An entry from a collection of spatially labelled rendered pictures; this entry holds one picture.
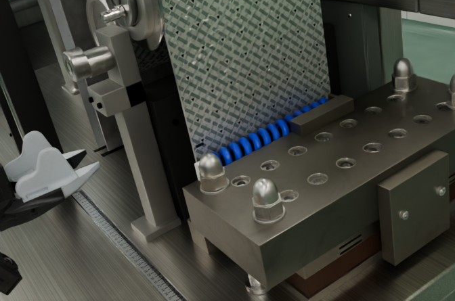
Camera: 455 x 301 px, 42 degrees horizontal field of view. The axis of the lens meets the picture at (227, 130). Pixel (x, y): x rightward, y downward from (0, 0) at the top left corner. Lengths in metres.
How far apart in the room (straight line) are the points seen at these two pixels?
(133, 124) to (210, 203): 0.18
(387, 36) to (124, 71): 0.55
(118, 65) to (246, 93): 0.17
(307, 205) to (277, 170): 0.09
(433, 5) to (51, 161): 0.51
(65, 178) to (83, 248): 0.26
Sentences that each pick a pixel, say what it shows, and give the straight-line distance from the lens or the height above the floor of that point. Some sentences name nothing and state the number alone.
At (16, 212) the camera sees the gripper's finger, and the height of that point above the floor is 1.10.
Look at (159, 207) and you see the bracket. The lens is 0.87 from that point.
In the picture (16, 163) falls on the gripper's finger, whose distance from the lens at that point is 0.70.
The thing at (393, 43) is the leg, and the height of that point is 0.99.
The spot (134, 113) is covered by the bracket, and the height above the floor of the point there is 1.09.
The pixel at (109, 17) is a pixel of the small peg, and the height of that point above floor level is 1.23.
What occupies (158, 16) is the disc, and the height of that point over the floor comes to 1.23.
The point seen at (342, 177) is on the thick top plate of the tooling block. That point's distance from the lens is 0.69.
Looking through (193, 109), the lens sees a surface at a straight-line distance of 0.74.
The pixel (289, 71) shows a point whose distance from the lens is 0.82.
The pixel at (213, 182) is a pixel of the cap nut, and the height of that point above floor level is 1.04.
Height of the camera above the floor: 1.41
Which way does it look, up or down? 27 degrees down
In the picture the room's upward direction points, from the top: 12 degrees counter-clockwise
